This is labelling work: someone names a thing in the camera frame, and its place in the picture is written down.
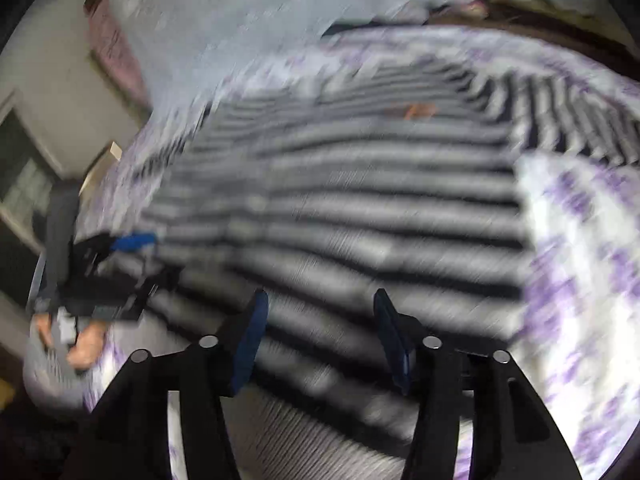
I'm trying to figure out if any black white striped sweater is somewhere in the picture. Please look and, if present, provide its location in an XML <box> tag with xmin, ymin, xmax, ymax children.
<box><xmin>138</xmin><ymin>61</ymin><xmax>639</xmax><ymax>457</ymax></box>

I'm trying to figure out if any person's left hand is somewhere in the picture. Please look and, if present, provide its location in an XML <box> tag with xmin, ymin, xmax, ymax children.
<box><xmin>32</xmin><ymin>313</ymin><xmax>110</xmax><ymax>372</ymax></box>

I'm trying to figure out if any purple floral bed sheet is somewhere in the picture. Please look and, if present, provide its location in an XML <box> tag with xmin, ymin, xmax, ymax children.
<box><xmin>79</xmin><ymin>27</ymin><xmax>639</xmax><ymax>479</ymax></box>

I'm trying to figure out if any white framed window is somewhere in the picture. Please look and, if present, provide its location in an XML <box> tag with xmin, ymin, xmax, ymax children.
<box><xmin>1</xmin><ymin>90</ymin><xmax>65</xmax><ymax>254</ymax></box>

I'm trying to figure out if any pink patterned cloth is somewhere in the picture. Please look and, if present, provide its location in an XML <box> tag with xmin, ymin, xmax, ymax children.
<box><xmin>84</xmin><ymin>0</ymin><xmax>151</xmax><ymax>110</ymax></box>

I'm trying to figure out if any dark wooden headboard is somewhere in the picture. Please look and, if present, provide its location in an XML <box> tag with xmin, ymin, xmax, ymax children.
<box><xmin>426</xmin><ymin>0</ymin><xmax>639</xmax><ymax>81</ymax></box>

